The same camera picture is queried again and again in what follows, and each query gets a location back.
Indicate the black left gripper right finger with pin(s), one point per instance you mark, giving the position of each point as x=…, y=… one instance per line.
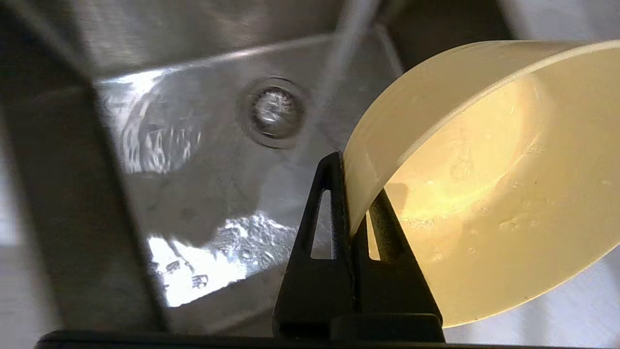
x=392, y=291

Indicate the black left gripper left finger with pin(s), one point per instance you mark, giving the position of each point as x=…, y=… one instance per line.
x=310, y=291

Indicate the yellow bowl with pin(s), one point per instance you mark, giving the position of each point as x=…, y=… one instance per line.
x=484, y=194

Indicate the round metal sink drain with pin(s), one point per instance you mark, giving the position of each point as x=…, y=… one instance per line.
x=276, y=112

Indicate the stainless steel sink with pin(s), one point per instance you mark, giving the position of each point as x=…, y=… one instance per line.
x=169, y=169

